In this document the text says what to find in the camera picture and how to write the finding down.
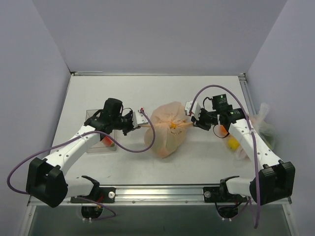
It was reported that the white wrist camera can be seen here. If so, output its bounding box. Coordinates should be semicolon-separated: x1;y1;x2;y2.
132;110;149;128
185;101;201;120

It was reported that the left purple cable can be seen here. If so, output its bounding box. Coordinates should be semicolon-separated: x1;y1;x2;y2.
6;109;156;219

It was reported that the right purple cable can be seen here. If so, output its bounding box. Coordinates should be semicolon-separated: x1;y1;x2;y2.
190;85;262;229

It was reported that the aluminium rail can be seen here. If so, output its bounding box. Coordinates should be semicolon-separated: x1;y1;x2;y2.
238;73;281;185
27;184;292;207

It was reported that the clear plastic fruit box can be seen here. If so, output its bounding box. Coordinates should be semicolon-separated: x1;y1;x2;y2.
85;109;118;154

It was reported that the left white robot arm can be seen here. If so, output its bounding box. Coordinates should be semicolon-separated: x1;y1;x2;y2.
26;98;137;207

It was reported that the fake watermelon slice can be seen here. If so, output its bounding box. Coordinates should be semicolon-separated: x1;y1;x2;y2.
101;136;115;147

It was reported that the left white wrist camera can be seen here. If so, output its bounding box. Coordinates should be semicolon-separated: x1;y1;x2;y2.
132;110;149;128

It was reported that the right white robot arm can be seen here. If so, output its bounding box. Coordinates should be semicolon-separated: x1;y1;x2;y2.
185;94;295;206

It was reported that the orange plastic shopping bag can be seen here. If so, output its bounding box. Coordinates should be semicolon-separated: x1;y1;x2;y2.
141;101;192;158

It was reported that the aluminium right side rail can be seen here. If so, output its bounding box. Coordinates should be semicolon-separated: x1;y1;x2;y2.
238;73;281;185

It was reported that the purple cable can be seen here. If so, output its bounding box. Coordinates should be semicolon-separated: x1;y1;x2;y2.
6;109;156;219
190;85;262;229

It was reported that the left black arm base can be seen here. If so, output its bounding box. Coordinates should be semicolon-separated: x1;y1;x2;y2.
70;187;117;222

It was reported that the aluminium front rail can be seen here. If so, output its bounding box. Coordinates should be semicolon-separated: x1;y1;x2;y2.
27;184;292;207

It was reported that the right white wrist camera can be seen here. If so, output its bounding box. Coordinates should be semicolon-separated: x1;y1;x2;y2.
185;101;201;120

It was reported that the clear bag of fruits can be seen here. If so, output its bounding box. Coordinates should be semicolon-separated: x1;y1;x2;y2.
220;116;279;166

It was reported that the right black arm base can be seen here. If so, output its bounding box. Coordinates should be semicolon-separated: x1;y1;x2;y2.
203;186;248;222

